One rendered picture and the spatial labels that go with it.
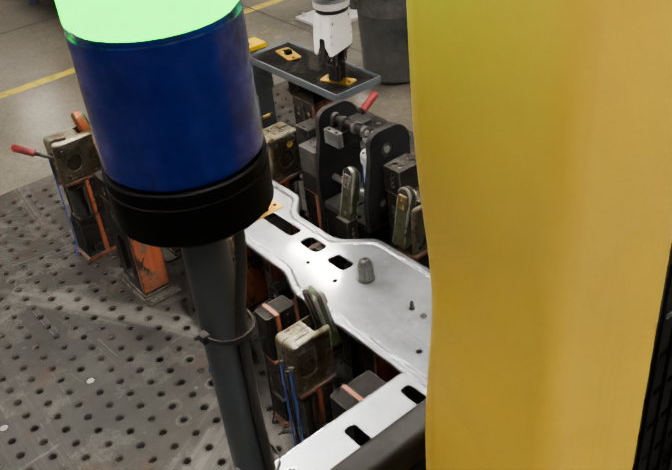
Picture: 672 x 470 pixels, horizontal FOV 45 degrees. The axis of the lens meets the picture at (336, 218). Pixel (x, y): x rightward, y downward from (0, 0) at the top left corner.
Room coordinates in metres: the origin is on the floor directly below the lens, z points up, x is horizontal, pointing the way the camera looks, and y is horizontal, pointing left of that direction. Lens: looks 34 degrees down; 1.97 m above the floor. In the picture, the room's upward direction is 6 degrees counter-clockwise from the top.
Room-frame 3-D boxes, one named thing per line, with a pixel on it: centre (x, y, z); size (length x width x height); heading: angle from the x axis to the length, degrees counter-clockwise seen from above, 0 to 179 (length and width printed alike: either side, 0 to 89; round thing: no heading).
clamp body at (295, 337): (1.06, 0.08, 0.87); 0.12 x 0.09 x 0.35; 126
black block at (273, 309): (1.19, 0.13, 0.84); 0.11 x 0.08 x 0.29; 126
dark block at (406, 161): (1.45, -0.15, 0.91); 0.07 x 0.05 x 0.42; 126
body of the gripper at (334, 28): (1.80, -0.04, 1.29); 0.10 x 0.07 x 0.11; 144
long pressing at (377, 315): (1.52, 0.17, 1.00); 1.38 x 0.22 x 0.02; 36
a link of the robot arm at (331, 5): (1.80, -0.04, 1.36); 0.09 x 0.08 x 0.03; 144
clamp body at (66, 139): (1.87, 0.65, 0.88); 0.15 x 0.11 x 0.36; 126
